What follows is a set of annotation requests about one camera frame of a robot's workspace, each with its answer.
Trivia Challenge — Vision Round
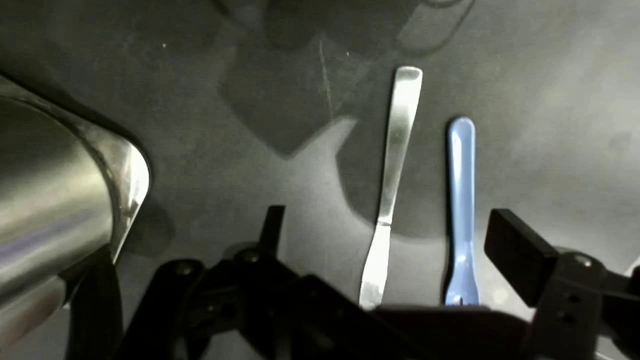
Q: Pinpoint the blue plastic fork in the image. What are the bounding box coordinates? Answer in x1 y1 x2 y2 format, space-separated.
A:
441 116 481 308

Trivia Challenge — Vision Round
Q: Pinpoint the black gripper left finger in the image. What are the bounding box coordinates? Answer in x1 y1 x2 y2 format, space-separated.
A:
114 204 376 360

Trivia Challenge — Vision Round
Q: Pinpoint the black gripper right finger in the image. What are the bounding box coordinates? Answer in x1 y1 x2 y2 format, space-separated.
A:
481 205 640 360

